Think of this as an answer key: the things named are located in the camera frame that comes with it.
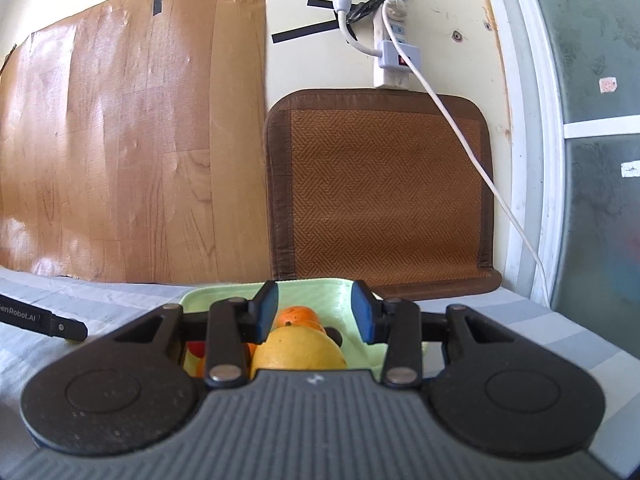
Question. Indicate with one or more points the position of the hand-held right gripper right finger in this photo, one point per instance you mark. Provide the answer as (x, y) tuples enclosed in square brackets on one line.
[(362, 317)]

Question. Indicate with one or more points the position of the pink sticker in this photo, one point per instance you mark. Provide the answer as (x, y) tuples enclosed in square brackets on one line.
[(608, 85)]

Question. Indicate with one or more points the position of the brown woven seat mat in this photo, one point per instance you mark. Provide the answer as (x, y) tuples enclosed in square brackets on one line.
[(380, 185)]

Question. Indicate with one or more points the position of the large orange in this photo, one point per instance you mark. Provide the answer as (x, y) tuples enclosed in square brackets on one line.
[(295, 316)]

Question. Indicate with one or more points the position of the red plum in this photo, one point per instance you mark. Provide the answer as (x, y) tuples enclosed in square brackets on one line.
[(196, 348)]

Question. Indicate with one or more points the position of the wood-grain wall sheet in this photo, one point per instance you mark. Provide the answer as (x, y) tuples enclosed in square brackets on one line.
[(125, 135)]

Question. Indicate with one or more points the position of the light green plastic basket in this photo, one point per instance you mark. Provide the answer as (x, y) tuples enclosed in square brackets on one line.
[(310, 292)]

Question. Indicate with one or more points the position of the white power strip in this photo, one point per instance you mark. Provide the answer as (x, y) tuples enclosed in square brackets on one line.
[(392, 79)]

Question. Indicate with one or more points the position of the dark purple plum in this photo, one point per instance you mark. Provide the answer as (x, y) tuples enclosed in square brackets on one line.
[(334, 336)]

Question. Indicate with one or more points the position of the white adapter with red switch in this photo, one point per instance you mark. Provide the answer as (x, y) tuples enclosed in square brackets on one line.
[(397, 55)]

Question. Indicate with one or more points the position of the large yellow grapefruit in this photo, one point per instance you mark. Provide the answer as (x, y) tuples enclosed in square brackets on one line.
[(295, 352)]

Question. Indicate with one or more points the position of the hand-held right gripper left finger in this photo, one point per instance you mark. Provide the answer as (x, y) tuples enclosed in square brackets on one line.
[(267, 310)]

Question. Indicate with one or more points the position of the small orange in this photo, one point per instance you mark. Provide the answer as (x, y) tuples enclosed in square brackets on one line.
[(316, 326)]

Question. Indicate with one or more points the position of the white sticker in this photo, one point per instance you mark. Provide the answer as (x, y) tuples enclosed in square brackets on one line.
[(631, 170)]

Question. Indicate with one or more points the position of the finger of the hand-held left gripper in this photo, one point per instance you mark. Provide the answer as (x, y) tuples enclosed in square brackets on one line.
[(70, 331)]

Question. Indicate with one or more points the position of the frosted window pane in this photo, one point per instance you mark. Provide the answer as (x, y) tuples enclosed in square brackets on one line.
[(590, 45), (600, 240)]

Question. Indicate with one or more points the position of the crumpled black tape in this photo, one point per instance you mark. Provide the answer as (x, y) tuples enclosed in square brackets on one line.
[(367, 7)]

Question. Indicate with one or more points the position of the white window frame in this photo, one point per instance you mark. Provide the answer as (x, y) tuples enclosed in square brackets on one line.
[(530, 110)]

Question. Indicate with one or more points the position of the striped grey white tablecloth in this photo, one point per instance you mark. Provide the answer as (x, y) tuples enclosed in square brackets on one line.
[(100, 300)]

